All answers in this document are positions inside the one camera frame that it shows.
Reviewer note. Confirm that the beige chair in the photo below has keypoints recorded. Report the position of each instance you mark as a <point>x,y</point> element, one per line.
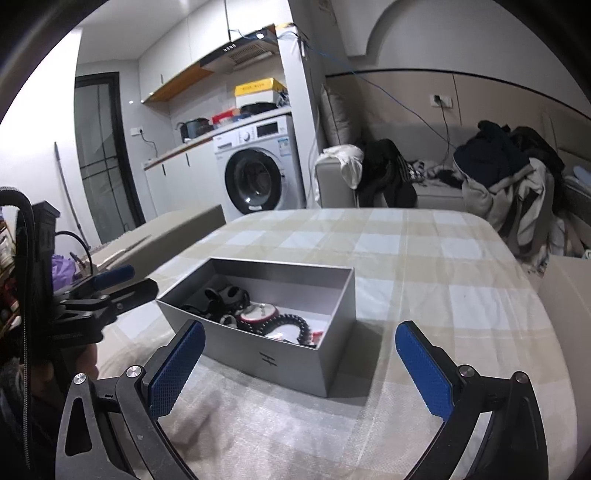
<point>152,235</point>

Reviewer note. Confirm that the wall socket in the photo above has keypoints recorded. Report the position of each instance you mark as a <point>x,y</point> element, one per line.
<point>441,100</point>

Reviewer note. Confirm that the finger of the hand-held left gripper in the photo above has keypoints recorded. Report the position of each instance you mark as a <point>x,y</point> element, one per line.
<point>113,276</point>
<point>134,291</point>

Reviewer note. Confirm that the striped cloth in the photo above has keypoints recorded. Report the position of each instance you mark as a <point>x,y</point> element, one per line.
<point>425,170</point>

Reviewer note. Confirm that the checkered tablecloth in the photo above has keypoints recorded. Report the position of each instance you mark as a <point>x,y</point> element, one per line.
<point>415,258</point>

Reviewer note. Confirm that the white upper cabinets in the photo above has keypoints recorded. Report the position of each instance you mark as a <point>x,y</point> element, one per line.
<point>184,46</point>

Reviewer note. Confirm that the red container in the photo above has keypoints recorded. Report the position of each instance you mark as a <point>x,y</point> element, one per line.
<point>225,117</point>

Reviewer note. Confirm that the black clothes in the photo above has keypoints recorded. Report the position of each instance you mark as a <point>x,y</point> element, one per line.
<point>385,175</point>

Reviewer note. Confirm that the white cardboard box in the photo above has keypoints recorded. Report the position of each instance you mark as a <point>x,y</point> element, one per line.
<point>254,99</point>

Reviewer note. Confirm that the black cooking pot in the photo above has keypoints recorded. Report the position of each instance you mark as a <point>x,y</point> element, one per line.
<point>194,128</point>

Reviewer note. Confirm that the range hood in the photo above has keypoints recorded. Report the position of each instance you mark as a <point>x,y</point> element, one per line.
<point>240,50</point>

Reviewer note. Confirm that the yellow cardboard box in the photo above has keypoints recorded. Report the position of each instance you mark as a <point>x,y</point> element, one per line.
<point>258,86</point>

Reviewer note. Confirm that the light blue pillow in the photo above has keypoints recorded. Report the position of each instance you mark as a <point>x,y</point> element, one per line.
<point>582,175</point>

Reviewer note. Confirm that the black scrunchie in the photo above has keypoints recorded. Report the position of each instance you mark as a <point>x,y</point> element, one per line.
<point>198,311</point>

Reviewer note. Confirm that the white cloth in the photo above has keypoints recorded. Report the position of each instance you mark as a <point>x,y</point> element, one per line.
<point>348,164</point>

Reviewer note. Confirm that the grey chair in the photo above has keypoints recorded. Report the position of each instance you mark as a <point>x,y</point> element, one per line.
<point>568,286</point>

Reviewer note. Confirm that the black framed glass door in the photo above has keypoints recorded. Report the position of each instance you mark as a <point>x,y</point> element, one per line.
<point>104,157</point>

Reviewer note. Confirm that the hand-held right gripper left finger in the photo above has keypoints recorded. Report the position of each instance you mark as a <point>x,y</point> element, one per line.
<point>178,369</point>

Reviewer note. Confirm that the beige cushion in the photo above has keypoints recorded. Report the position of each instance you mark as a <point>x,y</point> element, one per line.
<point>339,117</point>

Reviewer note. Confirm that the beige sofa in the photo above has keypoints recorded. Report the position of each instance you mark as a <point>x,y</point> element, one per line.
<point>438,198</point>

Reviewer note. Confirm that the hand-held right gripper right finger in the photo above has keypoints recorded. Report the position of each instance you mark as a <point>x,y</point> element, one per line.
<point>425,369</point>

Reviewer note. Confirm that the person's left hand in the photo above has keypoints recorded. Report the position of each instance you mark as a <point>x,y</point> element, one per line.
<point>87,362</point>

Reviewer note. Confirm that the black pan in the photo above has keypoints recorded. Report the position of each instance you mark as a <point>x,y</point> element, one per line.
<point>258,109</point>

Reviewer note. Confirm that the pile of dark clothes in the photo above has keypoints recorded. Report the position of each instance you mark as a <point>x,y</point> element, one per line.
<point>503,184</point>

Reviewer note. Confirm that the white refrigerator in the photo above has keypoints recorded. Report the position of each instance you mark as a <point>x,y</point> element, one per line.
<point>300,120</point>

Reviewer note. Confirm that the small red trinket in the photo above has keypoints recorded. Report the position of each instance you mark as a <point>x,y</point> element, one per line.
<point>317,333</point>

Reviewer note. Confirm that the purple plastic bag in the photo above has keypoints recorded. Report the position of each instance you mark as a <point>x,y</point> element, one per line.
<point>63,273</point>

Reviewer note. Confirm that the kitchen counter cabinet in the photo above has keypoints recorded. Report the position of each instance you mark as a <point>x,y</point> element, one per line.
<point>184,180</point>

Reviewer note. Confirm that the white washing machine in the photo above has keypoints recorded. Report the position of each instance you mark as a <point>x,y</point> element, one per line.
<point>258,166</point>

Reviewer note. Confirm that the grey cardboard box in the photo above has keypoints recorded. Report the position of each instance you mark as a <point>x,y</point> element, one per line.
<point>258,350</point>

